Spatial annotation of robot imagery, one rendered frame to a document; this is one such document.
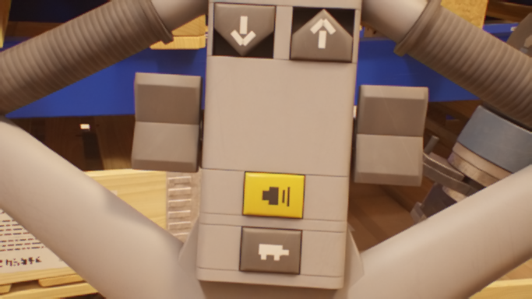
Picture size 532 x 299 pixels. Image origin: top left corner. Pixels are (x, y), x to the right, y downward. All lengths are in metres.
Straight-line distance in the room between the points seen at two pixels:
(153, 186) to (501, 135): 0.66
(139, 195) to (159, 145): 0.84
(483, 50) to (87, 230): 0.26
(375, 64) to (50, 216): 1.03
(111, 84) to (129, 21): 0.83
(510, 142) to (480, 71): 0.43
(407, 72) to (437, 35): 1.01
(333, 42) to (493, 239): 0.15
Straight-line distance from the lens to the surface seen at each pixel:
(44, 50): 0.43
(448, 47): 0.42
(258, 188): 0.40
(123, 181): 1.24
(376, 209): 2.27
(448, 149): 2.56
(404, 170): 0.41
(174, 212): 1.27
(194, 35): 1.20
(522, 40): 0.88
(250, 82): 0.40
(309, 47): 0.40
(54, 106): 1.26
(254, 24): 0.40
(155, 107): 0.41
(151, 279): 0.43
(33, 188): 0.44
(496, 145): 0.85
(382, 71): 1.40
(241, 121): 0.40
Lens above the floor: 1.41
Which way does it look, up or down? 20 degrees down
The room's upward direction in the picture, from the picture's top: 3 degrees clockwise
